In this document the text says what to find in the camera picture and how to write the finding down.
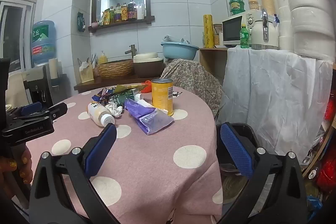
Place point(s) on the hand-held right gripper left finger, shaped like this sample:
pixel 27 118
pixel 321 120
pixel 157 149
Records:
pixel 101 150

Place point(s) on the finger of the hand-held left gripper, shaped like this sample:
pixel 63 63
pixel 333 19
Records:
pixel 31 108
pixel 56 111

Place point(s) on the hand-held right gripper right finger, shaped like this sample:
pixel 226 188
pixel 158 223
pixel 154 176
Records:
pixel 236 153

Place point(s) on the dark trash bin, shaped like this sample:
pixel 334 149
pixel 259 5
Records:
pixel 252 136

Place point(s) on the white plastic bottle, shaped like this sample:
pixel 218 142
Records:
pixel 98 112

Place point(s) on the white tissue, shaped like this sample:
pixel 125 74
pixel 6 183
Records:
pixel 115 109

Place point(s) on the colourful foil snack wrapper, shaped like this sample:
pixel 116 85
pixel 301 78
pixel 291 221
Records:
pixel 101 98

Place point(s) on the purple plastic bag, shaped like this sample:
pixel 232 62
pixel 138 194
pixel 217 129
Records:
pixel 149 116

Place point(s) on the yellow snack wrapper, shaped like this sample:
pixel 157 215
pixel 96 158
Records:
pixel 123 87

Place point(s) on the red plastic object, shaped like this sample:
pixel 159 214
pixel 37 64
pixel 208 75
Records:
pixel 147 86

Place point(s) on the person's left hand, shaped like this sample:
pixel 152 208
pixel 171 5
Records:
pixel 15 171

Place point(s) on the water dispenser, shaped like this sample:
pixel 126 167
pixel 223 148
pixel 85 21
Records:
pixel 36 85

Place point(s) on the dark wooden counter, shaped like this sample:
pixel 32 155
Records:
pixel 86 85

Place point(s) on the beige cup sleeve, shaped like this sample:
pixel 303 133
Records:
pixel 53 69

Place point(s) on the yellow tissue holder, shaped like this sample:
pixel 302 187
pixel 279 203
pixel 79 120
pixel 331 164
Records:
pixel 86 73

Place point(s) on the pink polka dot tablecloth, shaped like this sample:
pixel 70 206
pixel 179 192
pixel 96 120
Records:
pixel 157 161

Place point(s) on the blue water jug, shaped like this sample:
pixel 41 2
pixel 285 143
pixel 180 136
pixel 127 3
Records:
pixel 43 41

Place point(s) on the white cloth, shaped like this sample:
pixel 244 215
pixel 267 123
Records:
pixel 267 92

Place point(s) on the yellow soap dispenser bottle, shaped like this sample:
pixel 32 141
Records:
pixel 103 58

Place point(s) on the wicker basin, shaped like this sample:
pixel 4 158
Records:
pixel 115 68

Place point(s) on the window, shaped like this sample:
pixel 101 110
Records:
pixel 13 27

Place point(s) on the floral cloth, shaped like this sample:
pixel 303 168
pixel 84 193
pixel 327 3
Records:
pixel 194 79

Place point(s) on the blue plastic bag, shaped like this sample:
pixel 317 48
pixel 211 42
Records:
pixel 313 204

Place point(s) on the green hanging packet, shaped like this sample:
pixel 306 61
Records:
pixel 80 21

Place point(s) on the red decorations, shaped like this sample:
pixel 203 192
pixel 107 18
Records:
pixel 328 169

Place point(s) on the wooden cabinet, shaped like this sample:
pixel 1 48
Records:
pixel 212 61

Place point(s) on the small pink pot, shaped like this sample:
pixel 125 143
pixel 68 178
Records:
pixel 94 24

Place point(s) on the metal faucet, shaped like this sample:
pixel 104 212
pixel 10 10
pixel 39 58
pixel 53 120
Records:
pixel 131 49

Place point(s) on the brown cooker with cream lid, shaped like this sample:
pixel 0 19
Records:
pixel 148 65

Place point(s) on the blue plastic basin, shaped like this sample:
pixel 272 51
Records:
pixel 179 50

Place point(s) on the green soda bottle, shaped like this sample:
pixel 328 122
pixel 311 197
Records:
pixel 244 36

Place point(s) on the row of condiment bottles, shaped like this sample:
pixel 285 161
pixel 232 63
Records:
pixel 123 12

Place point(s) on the glass storage jar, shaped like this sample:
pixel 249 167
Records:
pixel 217 35

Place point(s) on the white microwave oven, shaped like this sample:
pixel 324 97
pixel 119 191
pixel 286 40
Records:
pixel 233 29

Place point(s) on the yellow wrap roll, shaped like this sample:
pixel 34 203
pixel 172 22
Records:
pixel 208 31

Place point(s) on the cream thermos jug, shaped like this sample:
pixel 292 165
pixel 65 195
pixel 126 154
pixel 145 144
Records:
pixel 263 31

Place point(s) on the wooden framed mirror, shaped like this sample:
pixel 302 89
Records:
pixel 120 2

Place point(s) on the grey plastic bag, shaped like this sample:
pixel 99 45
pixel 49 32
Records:
pixel 176 39

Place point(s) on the blue spray bottle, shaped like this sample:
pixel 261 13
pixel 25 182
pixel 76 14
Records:
pixel 276 18

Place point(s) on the jar with yellow lid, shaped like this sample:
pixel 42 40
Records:
pixel 253 3

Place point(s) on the stack of white foam containers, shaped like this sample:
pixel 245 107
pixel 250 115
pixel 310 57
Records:
pixel 307 3

